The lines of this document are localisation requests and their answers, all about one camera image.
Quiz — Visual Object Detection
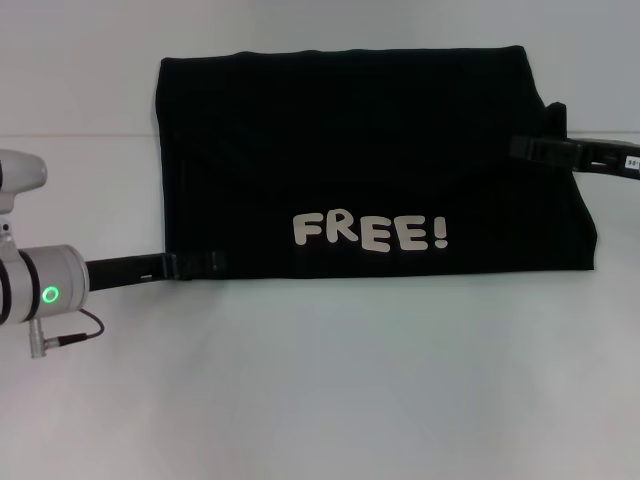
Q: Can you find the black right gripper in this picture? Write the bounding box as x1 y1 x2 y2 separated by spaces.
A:
509 101 640 181

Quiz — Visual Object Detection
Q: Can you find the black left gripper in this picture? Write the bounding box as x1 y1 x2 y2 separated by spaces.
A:
84 249 229 292

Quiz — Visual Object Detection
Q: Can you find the black shirt with FREE print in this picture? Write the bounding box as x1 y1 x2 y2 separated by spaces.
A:
153 44 599 281

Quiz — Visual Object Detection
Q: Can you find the left gripper connector cable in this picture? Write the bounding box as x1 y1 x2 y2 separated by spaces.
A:
29 308 105 359

